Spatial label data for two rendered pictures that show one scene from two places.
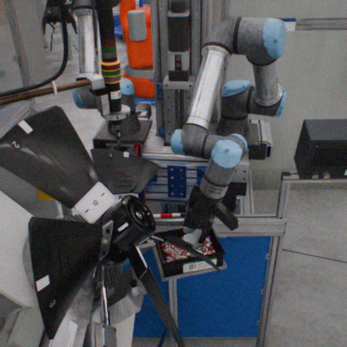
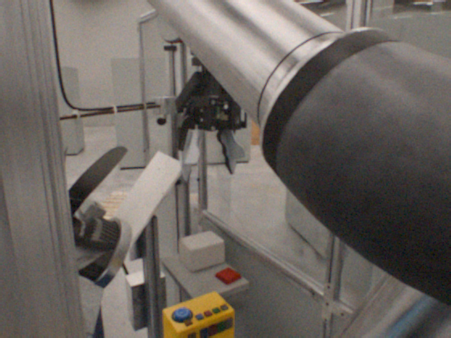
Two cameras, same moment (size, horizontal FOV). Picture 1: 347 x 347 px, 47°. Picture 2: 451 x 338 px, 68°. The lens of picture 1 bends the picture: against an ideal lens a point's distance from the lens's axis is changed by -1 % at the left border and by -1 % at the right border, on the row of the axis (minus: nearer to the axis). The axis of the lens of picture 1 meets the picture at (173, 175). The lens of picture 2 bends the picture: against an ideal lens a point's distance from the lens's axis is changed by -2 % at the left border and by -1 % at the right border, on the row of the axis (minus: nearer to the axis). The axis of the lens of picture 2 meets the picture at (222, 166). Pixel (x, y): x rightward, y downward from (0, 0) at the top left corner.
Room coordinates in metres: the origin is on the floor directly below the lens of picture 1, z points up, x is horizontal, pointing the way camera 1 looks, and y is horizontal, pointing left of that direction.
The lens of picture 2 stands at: (1.92, 0.06, 1.64)
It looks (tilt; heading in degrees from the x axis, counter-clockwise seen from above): 14 degrees down; 147
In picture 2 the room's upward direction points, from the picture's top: straight up
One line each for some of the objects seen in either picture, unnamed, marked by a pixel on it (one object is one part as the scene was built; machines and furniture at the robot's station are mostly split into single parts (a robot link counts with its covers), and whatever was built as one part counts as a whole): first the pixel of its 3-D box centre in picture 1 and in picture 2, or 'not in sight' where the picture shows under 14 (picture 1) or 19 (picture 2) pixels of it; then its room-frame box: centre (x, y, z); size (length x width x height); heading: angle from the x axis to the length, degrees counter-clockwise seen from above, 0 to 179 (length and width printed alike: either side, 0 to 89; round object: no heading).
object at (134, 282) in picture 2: not in sight; (146, 298); (0.68, 0.48, 0.73); 0.15 x 0.09 x 0.22; 88
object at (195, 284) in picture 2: not in sight; (201, 273); (0.80, 0.69, 0.85); 0.36 x 0.24 x 0.03; 178
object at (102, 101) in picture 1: (109, 95); not in sight; (0.89, 0.14, 1.50); 0.09 x 0.07 x 0.10; 123
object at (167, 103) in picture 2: not in sight; (165, 105); (0.55, 0.66, 1.54); 0.10 x 0.07 x 0.09; 123
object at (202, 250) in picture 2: not in sight; (200, 249); (0.72, 0.72, 0.92); 0.17 x 0.16 x 0.11; 88
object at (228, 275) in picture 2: not in sight; (228, 275); (0.90, 0.75, 0.87); 0.08 x 0.08 x 0.02; 6
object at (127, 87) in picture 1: (119, 94); not in sight; (1.69, 0.23, 1.20); 0.13 x 0.12 x 0.14; 87
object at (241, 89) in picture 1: (236, 97); not in sight; (1.61, -0.28, 1.20); 0.13 x 0.12 x 0.14; 67
